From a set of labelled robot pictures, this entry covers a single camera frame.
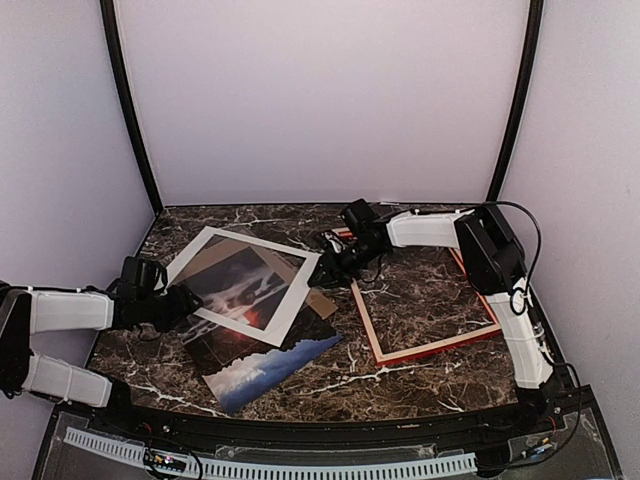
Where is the right black corner post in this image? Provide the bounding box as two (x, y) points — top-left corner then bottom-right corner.
(485, 0), (544, 202)

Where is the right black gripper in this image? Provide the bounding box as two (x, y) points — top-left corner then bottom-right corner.
(308, 238), (384, 289)

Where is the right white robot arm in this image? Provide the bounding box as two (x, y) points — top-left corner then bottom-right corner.
(308, 199), (554, 391)

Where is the black corner post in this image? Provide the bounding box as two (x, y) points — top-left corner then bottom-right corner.
(99, 0), (164, 216)
(485, 0), (544, 202)

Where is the landscape photo print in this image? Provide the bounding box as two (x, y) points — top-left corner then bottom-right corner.
(178, 307), (341, 414)

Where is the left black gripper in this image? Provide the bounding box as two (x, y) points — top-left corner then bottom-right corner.
(138, 284), (204, 333)

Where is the white mat board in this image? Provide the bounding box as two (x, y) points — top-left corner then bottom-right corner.
(167, 227), (320, 347)

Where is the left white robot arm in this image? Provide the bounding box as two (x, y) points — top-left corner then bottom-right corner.
(1, 283), (203, 436)

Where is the white cable duct strip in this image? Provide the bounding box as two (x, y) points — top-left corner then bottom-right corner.
(63, 427), (477, 479)

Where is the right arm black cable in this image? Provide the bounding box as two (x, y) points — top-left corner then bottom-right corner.
(492, 200), (544, 321)

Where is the brown cardboard backing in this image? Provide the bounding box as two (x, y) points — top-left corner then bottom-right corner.
(189, 239), (337, 319)

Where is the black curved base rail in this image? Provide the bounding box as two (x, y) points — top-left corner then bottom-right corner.
(38, 385), (597, 461)

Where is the red wooden picture frame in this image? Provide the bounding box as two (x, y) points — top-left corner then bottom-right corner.
(332, 247), (501, 373)

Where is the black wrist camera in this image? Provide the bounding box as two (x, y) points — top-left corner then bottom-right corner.
(116, 256), (167, 299)
(340, 198), (380, 237)

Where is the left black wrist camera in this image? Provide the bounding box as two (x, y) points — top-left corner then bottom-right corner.
(116, 256), (167, 299)

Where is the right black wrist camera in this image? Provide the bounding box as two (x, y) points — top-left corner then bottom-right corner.
(340, 198), (380, 237)

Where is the left black corner post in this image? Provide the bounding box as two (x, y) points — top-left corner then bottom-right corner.
(99, 0), (164, 216)

